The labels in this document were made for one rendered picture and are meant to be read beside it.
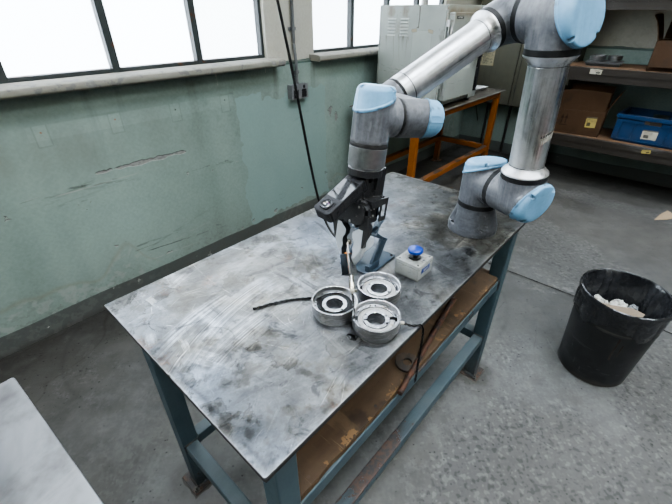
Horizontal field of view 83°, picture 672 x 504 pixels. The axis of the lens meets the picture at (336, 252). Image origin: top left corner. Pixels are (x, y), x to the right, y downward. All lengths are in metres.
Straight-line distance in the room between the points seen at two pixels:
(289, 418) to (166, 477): 1.00
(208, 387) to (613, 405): 1.70
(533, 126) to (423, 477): 1.19
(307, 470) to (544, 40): 1.04
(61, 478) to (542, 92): 1.24
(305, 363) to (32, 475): 0.53
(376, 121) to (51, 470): 0.87
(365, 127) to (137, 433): 1.48
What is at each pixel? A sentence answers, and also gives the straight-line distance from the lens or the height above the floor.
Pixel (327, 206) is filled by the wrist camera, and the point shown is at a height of 1.08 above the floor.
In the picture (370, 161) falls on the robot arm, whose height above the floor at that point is 1.15.
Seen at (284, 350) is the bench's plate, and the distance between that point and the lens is 0.82.
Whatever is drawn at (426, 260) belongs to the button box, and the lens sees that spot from 1.02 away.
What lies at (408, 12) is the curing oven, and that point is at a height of 1.38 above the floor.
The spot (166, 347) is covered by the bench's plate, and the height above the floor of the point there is 0.80.
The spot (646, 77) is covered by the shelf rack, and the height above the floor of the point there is 0.96.
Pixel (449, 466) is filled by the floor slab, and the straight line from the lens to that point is 1.63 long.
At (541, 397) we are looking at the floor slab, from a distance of 1.95.
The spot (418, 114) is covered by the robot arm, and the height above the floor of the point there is 1.23.
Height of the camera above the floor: 1.39
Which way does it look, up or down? 32 degrees down
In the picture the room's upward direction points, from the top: straight up
